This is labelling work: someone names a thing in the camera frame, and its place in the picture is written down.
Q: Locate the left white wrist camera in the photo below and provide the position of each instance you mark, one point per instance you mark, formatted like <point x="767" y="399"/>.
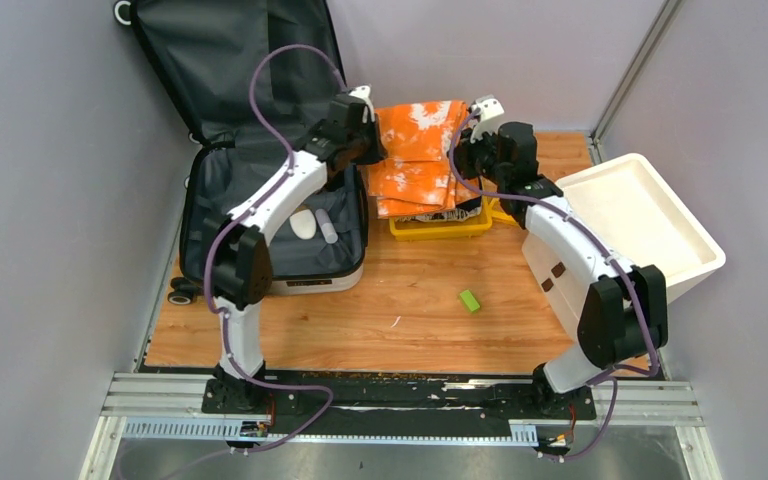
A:
<point x="364" y="93"/>

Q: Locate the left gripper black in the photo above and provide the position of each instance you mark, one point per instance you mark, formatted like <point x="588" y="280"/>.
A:
<point x="375" y="151"/>

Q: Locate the orange tie-dye jeans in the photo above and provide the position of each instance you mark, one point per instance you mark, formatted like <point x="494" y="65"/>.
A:
<point x="415" y="178"/>

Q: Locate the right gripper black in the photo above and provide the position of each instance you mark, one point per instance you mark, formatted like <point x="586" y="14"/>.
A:
<point x="465" y="151"/>

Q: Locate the newspaper print garment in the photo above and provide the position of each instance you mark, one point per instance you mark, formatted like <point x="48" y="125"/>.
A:
<point x="460" y="213"/>

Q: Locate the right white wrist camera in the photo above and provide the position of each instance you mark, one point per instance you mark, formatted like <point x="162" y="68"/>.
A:
<point x="487" y="112"/>

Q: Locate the white oval soap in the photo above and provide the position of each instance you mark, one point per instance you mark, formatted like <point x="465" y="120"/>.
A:
<point x="303" y="224"/>

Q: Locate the yellow plastic tray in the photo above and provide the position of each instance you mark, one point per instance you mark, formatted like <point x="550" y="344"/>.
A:
<point x="410" y="230"/>

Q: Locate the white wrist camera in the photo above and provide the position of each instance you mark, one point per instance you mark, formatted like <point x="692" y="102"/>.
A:
<point x="487" y="112"/>
<point x="364" y="93"/>

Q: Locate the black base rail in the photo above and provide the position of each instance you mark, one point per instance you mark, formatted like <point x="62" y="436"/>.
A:
<point x="395" y="404"/>

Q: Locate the yellow triangular bracket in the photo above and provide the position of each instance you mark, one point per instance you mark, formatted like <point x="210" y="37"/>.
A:
<point x="498" y="215"/>

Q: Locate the white cosmetic tube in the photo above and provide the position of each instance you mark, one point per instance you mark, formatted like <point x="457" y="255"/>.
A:
<point x="326" y="226"/>

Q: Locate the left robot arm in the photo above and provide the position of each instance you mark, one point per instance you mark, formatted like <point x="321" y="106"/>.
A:
<point x="237" y="268"/>

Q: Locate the small green block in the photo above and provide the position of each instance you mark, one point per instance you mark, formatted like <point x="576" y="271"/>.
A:
<point x="470" y="301"/>

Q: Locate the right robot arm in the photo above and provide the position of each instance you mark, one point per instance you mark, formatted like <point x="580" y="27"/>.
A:
<point x="613" y="309"/>

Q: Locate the white drawer cabinet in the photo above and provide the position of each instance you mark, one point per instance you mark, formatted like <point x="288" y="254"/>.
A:
<point x="634" y="211"/>

